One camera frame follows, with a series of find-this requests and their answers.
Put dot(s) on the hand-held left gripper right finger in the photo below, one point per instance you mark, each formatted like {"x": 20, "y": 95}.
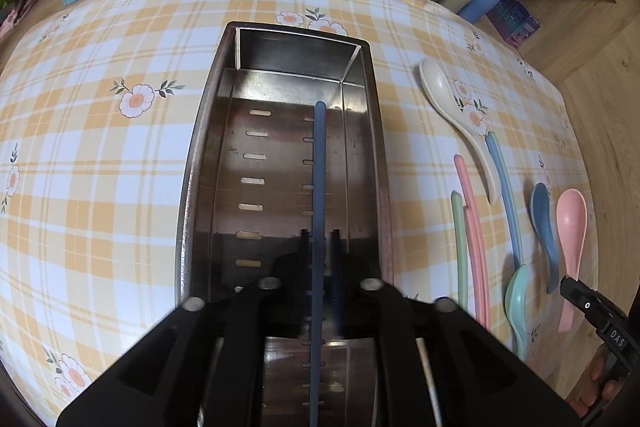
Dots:
{"x": 337, "y": 287}

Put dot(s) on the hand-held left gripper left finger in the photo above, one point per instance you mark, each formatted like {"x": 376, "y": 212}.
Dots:
{"x": 306, "y": 267}

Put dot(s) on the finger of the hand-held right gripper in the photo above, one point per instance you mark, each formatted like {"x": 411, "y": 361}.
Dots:
{"x": 577, "y": 297}

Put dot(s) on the green plastic spoon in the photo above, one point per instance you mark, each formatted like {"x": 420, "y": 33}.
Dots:
{"x": 515, "y": 297}

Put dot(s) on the pink plastic spoon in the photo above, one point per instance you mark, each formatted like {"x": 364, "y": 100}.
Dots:
{"x": 571, "y": 212}

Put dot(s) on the blue plastic spoon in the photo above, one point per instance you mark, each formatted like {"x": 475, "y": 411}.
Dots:
{"x": 541, "y": 207}

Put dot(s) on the dark blue chopstick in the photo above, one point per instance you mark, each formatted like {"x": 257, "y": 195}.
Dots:
{"x": 319, "y": 157}

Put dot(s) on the green chopstick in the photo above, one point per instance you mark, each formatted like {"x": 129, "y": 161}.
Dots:
{"x": 458, "y": 247}

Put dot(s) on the light blue chopstick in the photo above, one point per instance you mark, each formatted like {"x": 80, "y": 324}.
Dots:
{"x": 502, "y": 177}

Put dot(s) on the stainless steel utensil tray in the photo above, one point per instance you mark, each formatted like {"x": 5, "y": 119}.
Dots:
{"x": 280, "y": 117}

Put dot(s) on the person's right hand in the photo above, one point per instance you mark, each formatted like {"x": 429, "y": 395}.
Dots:
{"x": 602, "y": 377}

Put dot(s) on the cream plastic spoon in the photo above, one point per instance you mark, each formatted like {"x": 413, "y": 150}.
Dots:
{"x": 437, "y": 82}

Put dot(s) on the plaid floral tablecloth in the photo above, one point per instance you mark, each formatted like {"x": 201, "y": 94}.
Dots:
{"x": 100, "y": 157}

